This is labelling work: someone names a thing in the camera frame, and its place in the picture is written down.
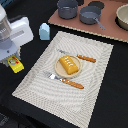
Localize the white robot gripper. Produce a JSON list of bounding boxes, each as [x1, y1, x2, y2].
[[0, 17, 33, 61]]

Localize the yellow butter box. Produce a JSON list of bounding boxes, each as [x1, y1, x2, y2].
[[7, 56, 24, 73]]

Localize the orange bread loaf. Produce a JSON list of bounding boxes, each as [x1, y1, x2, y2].
[[59, 55, 79, 75]]

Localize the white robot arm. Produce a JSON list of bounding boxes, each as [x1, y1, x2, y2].
[[0, 5, 33, 61]]

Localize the grey cooking pot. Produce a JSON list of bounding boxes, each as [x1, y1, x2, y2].
[[57, 0, 78, 19]]

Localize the round beige plate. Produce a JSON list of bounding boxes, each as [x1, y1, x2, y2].
[[55, 55, 82, 78]]

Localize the woven beige placemat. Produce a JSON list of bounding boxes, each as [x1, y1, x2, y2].
[[12, 31, 113, 128]]

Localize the brown stove board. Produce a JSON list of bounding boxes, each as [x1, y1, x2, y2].
[[48, 0, 128, 42]]

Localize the beige bowl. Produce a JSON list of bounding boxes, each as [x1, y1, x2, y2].
[[116, 4, 128, 30]]

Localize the knife with orange handle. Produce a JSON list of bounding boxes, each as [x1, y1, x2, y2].
[[57, 49, 96, 63]]

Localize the fork with orange handle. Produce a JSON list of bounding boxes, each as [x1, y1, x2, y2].
[[43, 71, 84, 89]]

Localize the grey saucepan with handle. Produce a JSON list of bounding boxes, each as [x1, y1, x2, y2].
[[79, 6, 105, 30]]

